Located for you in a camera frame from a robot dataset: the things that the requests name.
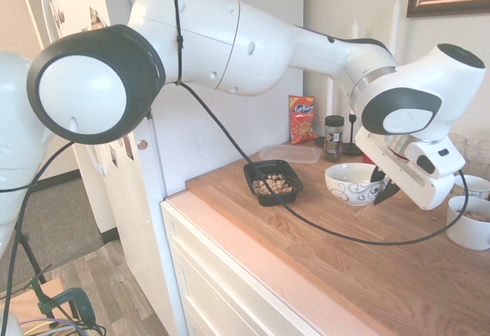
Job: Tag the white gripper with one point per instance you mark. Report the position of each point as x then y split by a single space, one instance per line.
413 188

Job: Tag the white bowl with swirl pattern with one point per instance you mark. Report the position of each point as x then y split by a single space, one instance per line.
344 188

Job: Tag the heart-shaped cereal pieces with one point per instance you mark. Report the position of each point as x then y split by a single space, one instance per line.
273 184

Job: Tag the red mug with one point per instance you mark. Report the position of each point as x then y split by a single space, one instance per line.
368 159

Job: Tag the black candlestick holder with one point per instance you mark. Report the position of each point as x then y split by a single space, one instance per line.
352 150

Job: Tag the spice jar with black lid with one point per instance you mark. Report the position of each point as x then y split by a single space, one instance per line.
334 141

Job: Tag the clear glass mug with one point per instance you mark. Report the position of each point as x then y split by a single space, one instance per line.
457 142
478 158

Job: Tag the small white banded cup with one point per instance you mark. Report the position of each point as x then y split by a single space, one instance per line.
472 188

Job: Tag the large white mug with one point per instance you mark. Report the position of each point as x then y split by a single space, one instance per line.
467 232

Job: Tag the clear plastic container lid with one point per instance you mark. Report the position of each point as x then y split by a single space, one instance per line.
291 154

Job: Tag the tall white taper candle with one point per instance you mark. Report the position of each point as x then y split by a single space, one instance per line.
396 26
332 98

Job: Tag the orange-red snack bag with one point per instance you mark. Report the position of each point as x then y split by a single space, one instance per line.
302 121

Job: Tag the black plastic food container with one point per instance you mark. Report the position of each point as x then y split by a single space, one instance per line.
268 200

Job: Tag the white drawer cabinet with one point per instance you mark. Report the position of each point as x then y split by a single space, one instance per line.
214 274

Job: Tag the white refrigerator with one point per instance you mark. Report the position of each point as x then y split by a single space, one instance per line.
183 152

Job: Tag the green C-clamp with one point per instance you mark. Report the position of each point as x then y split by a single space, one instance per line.
76 301

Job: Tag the small fridge photo magnet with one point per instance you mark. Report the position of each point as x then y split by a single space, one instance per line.
96 18

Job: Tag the black stand rod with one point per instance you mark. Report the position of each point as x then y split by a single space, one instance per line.
30 255

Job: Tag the robot mounting table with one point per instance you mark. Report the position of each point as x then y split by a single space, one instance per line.
23 294

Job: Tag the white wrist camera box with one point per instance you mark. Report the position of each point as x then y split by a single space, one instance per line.
425 164

